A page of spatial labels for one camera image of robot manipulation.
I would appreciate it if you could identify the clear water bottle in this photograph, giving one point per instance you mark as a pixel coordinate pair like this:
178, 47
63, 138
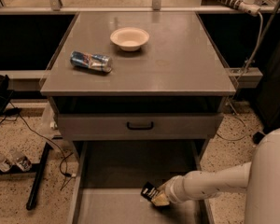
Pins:
21, 160
5, 164

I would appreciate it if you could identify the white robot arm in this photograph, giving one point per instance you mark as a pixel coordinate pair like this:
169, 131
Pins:
259, 179

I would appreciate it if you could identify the black floor stand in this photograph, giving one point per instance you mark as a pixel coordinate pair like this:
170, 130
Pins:
37, 169

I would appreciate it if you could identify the white bowl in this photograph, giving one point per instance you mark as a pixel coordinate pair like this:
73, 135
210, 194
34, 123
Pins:
129, 38

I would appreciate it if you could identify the blue silver drink can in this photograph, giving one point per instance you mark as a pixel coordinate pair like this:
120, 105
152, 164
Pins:
95, 62

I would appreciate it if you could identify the black drawer handle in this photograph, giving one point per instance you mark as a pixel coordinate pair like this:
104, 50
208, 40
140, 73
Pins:
140, 126

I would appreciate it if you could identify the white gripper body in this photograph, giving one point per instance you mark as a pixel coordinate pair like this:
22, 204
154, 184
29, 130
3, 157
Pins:
172, 188

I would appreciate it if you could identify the dark chocolate bar wrapper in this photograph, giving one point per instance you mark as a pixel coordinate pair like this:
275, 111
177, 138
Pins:
149, 192

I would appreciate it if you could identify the open grey lower drawer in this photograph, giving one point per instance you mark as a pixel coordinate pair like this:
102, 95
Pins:
111, 175

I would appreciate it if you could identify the grey upper drawer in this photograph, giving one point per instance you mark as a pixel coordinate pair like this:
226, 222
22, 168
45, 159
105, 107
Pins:
87, 127

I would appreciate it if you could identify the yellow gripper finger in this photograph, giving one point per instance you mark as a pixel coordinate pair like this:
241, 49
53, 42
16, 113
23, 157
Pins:
160, 199

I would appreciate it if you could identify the grey drawer cabinet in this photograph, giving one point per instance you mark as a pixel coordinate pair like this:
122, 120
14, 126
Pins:
176, 72

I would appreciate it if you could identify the white power strip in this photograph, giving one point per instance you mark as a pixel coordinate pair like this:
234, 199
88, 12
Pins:
247, 6

